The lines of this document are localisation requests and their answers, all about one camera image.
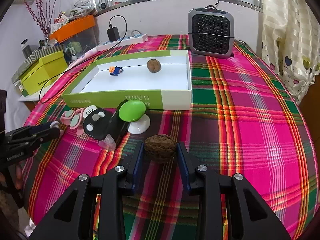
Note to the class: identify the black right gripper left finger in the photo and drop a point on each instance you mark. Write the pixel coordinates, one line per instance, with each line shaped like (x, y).
(72, 215)

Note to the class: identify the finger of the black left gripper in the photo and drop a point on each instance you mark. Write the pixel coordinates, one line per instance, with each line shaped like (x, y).
(43, 133)
(34, 144)

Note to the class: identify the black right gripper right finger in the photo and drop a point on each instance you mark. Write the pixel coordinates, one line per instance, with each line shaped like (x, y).
(248, 215)

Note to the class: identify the pink clip with green pad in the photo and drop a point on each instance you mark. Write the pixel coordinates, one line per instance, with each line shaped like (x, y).
(67, 116)

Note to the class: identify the brown walnut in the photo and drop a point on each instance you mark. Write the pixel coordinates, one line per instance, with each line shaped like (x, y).
(153, 65)
(160, 148)

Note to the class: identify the person's left hand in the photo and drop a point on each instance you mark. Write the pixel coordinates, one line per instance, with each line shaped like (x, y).
(10, 187)

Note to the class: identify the yellow-green shoe box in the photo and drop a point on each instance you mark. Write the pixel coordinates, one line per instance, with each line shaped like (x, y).
(40, 72)

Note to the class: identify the black round disc with dots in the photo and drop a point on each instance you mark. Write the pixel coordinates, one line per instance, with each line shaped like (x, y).
(96, 123)

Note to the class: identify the pink white tube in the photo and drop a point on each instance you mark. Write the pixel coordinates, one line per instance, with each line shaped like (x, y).
(84, 57)

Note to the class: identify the plaid pink green bedsheet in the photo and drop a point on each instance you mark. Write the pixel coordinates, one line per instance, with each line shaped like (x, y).
(242, 119)

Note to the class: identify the green mushroom-shaped knob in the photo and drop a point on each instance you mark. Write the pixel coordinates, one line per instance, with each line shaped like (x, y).
(133, 112)

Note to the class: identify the orange lidded storage bin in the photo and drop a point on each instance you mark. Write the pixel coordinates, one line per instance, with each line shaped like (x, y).
(78, 35)

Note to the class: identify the purple flower branches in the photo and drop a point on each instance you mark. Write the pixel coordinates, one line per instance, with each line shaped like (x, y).
(42, 15)

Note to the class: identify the black charger adapter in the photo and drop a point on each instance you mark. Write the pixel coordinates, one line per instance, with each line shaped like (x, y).
(113, 33)

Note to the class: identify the green white cardboard box tray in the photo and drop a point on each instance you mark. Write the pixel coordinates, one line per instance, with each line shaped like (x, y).
(107, 82)

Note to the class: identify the white power strip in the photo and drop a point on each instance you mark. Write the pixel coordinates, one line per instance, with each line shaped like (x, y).
(140, 38)

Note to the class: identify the grey portable heater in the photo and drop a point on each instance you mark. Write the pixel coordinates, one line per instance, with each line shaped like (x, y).
(211, 32)

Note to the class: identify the cream heart-pattern curtain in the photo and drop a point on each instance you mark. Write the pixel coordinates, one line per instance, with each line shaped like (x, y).
(290, 44)

